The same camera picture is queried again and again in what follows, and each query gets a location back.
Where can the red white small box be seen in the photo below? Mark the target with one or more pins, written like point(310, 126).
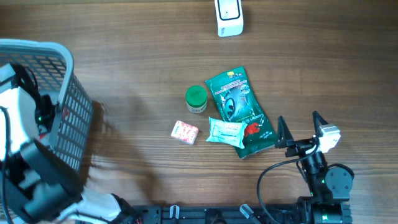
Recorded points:
point(184, 132)

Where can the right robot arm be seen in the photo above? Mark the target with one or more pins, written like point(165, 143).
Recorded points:
point(329, 185)

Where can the grey plastic mesh basket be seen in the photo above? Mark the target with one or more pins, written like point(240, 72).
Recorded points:
point(39, 56)

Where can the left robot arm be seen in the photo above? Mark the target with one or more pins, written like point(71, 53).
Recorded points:
point(45, 121)

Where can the white barcode scanner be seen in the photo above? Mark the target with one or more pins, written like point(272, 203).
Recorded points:
point(229, 17)

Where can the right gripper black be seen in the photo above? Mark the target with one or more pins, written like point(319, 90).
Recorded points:
point(284, 139)

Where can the teal wet wipes pack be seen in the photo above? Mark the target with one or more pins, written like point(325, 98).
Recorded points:
point(227, 132)

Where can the green 3M gloves packet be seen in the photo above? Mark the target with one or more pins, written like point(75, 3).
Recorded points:
point(236, 102)

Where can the green lid small jar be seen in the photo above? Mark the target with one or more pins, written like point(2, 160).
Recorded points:
point(196, 99)

